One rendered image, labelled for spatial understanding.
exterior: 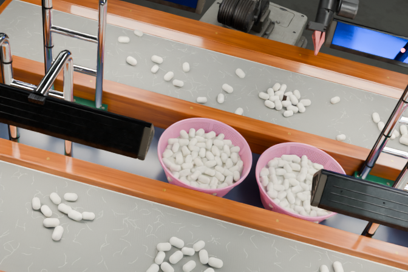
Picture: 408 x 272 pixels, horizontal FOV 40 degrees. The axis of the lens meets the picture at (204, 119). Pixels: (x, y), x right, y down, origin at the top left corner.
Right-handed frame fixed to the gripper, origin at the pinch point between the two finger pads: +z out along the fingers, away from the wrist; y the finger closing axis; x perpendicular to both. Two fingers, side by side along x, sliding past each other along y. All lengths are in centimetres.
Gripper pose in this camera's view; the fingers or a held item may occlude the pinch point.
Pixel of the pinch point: (316, 52)
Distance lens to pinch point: 195.4
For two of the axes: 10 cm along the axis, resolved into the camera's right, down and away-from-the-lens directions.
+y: 9.7, 2.4, -0.5
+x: 0.3, 1.0, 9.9
